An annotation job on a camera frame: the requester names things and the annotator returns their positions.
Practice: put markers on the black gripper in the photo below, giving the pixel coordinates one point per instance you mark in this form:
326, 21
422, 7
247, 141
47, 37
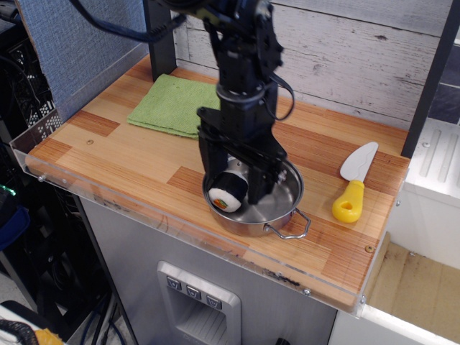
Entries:
242, 127

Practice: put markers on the plush sushi roll toy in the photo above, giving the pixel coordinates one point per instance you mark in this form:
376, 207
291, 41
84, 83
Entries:
228, 191

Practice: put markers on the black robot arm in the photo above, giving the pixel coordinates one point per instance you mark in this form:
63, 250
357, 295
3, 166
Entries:
247, 54

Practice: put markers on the stainless steel pot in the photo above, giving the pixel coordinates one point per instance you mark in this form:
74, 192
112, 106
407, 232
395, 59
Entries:
271, 213

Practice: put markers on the green folded cloth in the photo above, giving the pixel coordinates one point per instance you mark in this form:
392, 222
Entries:
171, 105

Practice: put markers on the silver toy fridge dispenser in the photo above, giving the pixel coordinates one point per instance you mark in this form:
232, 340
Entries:
199, 312

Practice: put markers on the blue fabric panel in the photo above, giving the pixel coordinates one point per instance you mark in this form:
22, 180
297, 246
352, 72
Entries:
78, 60

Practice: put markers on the white toy sink unit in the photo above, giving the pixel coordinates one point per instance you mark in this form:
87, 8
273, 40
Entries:
425, 219

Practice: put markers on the yellow handled toy knife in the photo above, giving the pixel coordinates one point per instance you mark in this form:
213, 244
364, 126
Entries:
348, 206

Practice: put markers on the dark left vertical post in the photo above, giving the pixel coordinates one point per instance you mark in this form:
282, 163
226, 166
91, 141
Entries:
162, 53

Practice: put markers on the dark vertical post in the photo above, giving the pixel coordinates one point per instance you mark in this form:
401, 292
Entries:
435, 73
162, 53

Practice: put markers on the dark right vertical post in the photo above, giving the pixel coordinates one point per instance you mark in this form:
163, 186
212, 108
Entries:
435, 73

